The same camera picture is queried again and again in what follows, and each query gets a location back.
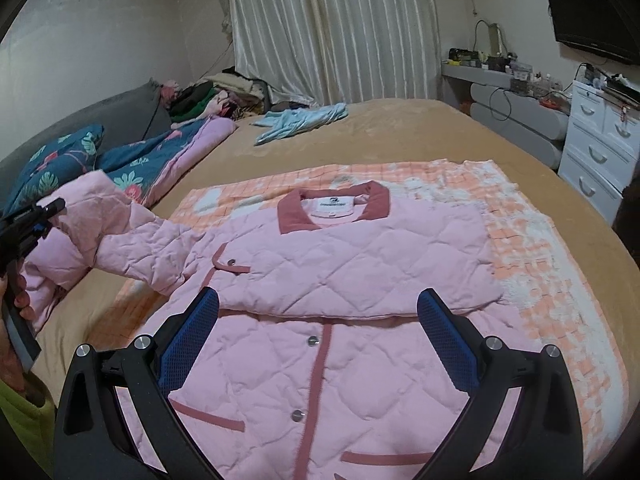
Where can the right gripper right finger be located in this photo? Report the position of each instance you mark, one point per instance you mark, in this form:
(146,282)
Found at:
(544,436)

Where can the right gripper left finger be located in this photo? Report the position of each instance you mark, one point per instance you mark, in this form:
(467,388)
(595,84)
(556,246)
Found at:
(92,439)

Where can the pink quilted jacket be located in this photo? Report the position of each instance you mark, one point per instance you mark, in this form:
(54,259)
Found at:
(318,367)

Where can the green sleeve forearm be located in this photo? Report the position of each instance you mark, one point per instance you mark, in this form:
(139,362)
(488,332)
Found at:
(32,417)

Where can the pile of clothes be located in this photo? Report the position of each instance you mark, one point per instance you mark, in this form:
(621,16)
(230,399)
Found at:
(229,94)

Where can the person left hand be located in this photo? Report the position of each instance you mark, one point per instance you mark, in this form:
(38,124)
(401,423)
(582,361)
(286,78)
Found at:
(19,348)

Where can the orange plaid cartoon blanket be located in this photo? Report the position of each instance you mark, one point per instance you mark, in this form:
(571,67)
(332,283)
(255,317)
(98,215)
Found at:
(533,263)

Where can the blue floral pink quilt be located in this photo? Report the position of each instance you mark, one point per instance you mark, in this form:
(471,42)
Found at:
(145,170)

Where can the light blue garment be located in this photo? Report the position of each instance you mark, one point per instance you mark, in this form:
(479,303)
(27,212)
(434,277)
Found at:
(288,123)

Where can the white drawer cabinet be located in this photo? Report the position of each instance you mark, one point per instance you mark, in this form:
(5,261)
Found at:
(601,151)

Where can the grey white curved shelf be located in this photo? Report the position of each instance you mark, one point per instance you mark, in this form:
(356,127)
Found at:
(486,97)

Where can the tan bed cover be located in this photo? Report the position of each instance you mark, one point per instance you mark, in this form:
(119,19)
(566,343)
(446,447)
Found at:
(392,130)

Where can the striped beige curtain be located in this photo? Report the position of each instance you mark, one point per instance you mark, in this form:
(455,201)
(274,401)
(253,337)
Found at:
(320,52)

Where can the black wall television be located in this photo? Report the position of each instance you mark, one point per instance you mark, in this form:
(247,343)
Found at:
(596,27)

